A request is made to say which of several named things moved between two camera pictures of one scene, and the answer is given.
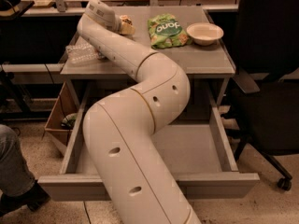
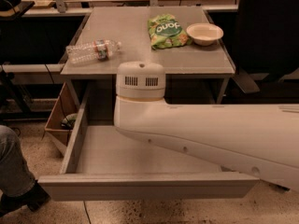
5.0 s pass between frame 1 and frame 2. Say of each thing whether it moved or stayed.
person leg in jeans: stayed
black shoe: stayed
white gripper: moved
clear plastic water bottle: stayed
